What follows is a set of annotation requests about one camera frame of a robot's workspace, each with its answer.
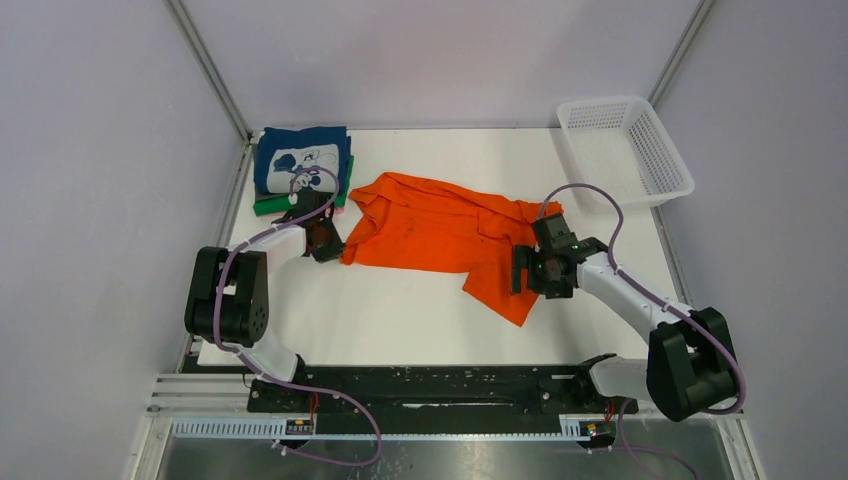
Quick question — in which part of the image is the right aluminium frame post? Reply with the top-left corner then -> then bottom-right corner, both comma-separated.
647,0 -> 716,108

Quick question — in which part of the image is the left aluminium frame post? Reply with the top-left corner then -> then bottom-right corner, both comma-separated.
164,0 -> 252,141

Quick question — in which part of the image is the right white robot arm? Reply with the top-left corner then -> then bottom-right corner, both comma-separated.
510,214 -> 747,421

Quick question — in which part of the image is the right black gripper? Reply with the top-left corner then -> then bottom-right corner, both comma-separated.
509,244 -> 573,300

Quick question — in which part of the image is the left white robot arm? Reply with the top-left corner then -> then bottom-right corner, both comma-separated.
184,191 -> 345,411

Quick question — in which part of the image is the folded green t shirt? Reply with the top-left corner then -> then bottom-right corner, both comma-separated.
253,156 -> 355,216

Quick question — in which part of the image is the white plastic basket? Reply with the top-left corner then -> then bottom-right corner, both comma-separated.
556,96 -> 695,209

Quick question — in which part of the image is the folded blue printed t shirt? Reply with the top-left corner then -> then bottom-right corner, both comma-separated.
254,126 -> 352,195

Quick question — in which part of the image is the aluminium frame post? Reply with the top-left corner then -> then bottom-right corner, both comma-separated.
164,0 -> 252,141
647,0 -> 716,108

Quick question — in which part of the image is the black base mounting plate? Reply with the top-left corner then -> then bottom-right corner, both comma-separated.
247,365 -> 638,433

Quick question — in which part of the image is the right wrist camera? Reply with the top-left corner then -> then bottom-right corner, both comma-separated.
531,214 -> 578,253

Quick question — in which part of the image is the orange t shirt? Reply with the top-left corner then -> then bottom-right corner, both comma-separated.
341,172 -> 563,327

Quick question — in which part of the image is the white slotted cable duct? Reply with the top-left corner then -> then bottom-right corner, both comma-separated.
171,415 -> 615,442

